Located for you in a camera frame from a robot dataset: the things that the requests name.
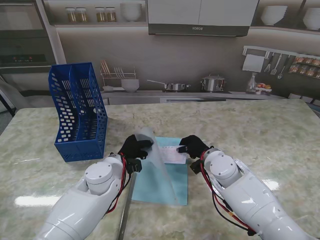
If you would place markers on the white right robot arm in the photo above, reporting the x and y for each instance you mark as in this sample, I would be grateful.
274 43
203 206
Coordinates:
250 197

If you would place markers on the white printed receipt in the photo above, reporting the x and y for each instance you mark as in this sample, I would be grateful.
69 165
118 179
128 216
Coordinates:
172 156

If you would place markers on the black metal stand leg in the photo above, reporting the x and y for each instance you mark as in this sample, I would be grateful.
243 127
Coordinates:
7 102

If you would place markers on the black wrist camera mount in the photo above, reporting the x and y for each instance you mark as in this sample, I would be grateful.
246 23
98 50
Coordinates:
196 167
134 165

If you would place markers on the blue perforated plastic file rack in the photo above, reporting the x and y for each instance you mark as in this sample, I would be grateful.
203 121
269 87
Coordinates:
75 105

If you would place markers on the light blue translucent folder cover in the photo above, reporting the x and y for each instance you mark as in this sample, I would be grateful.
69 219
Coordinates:
155 182

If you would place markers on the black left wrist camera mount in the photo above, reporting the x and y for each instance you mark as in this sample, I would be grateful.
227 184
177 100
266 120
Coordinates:
134 165

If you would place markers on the grey folder slide bar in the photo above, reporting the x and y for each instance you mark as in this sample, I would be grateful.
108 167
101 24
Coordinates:
126 212

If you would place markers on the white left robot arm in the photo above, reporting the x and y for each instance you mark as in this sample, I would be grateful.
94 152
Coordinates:
85 200

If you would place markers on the printed kitchen scene backdrop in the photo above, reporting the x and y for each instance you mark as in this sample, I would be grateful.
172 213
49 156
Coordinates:
175 62

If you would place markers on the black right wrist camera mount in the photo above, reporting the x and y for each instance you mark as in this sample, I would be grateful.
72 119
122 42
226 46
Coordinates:
196 167

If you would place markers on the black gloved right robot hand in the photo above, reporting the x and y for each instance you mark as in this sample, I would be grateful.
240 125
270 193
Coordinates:
196 147

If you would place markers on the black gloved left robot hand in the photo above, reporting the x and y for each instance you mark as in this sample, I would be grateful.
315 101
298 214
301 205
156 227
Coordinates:
132 148

